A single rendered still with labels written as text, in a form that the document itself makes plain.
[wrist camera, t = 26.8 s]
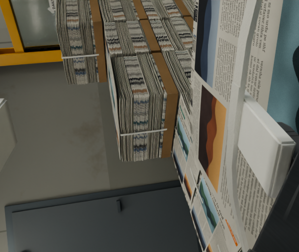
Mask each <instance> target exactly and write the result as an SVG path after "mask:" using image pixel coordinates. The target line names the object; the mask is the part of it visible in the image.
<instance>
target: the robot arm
mask: <svg viewBox="0 0 299 252"><path fill-rule="evenodd" d="M17 142H18V141H17V137H16V133H15V129H14V125H13V121H12V117H11V113H10V109H9V105H8V101H7V100H5V99H4V98H0V172H1V170H2V168H3V167H4V165H5V163H6V161H7V160H8V158H9V156H10V154H11V152H12V151H13V149H14V147H15V145H16V144H17ZM237 146H238V148H239V149H240V151H241V153H242V154H243V156H244V158H245V159H246V161H247V163H248V164H249V166H250V168H251V169H252V171H253V173H254V174H255V176H256V178H257V179H258V181H259V183H260V184H261V186H262V188H263V189H264V191H265V193H266V194H267V196H268V197H269V198H276V199H275V202H274V204H273V206H272V208H271V210H270V212H269V214H268V216H267V219H266V221H265V223H264V225H263V227H262V229H261V231H260V233H259V236H258V238H257V240H256V242H255V244H254V246H253V248H252V249H249V250H248V251H247V252H299V135H298V134H297V133H296V132H295V131H294V130H293V129H292V128H291V127H290V126H289V125H287V124H285V123H283V122H276V121H275V120H274V119H273V118H272V117H271V116H270V115H269V114H268V113H267V112H266V111H265V110H264V109H263V108H262V107H261V105H260V104H259V103H258V102H257V101H256V100H255V99H254V98H253V97H252V96H251V95H250V94H249V93H248V92H247V91H246V90H245V93H244V101H243V104H242V112H241V119H240V127H239V134H238V142H237Z"/></svg>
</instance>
